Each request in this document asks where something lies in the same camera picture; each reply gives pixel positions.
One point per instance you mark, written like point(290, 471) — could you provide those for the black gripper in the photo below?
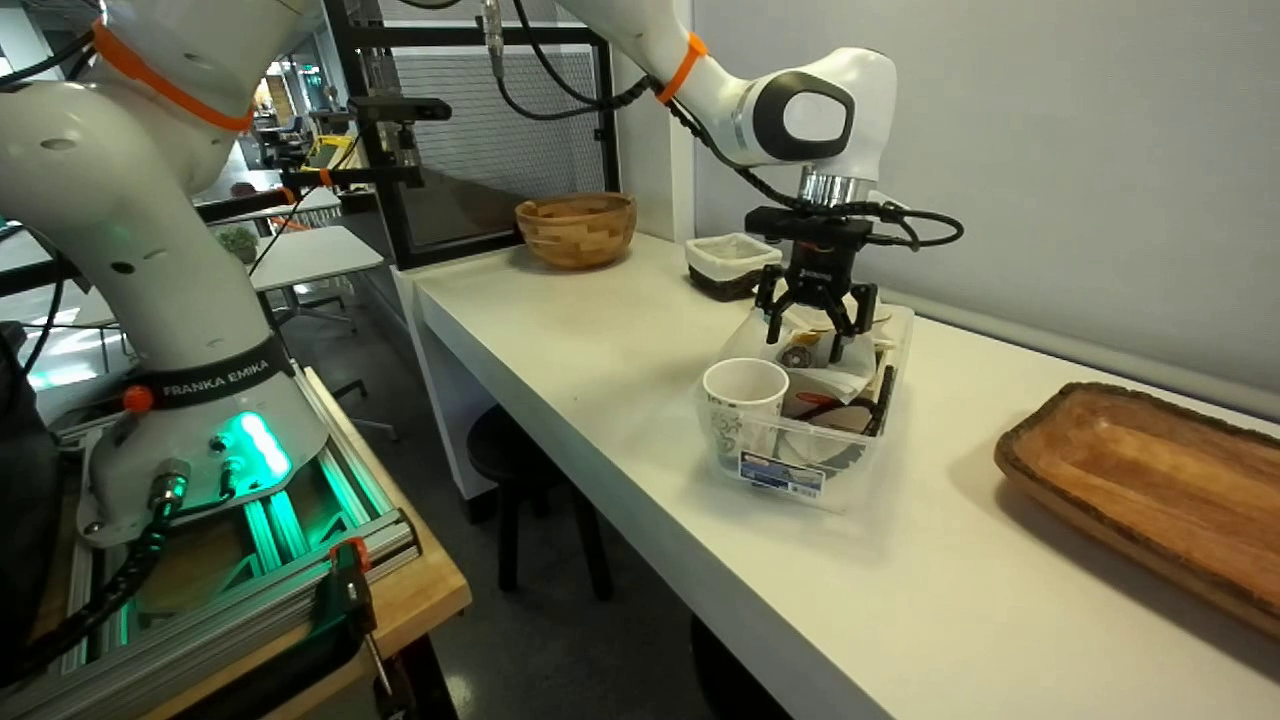
point(818, 274)

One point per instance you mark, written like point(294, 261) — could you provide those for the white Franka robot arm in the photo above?
point(133, 202)

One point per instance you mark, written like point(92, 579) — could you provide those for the clear plastic lunchbox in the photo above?
point(812, 463)

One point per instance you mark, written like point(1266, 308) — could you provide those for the white paper napkin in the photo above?
point(834, 383)

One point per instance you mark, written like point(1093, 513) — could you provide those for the cloth lined dark basket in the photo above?
point(728, 257)

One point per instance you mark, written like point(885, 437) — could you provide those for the white paper cup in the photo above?
point(744, 400)

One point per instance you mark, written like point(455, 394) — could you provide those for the black round stool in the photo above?
point(525, 463)

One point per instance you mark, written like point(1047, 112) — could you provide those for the wooden serving tray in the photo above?
point(1146, 487)

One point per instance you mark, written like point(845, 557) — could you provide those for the white background table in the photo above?
point(312, 252)

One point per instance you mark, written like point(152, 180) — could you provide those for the green and orange clamp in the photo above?
point(351, 607)

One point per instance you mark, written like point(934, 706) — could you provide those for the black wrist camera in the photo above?
point(806, 226)

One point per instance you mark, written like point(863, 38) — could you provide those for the black camera boom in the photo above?
point(400, 106)

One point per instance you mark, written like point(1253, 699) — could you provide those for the wooden mount board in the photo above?
point(421, 594)

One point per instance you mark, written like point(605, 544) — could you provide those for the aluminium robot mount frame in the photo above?
point(284, 525)

